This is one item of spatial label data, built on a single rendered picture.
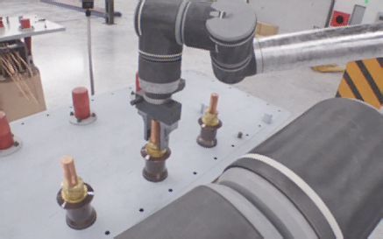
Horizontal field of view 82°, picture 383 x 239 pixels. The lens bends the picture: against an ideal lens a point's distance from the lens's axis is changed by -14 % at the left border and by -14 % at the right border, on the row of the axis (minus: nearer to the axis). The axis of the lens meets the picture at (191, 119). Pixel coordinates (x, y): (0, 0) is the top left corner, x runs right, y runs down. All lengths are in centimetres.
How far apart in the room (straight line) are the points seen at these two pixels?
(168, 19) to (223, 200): 42
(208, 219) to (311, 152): 10
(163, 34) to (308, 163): 43
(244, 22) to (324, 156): 35
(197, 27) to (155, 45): 10
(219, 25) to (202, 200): 38
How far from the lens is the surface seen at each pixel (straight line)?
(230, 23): 52
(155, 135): 72
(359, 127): 27
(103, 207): 75
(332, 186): 22
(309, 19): 1401
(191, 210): 20
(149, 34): 57
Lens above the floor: 194
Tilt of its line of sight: 31 degrees down
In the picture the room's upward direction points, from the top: 7 degrees clockwise
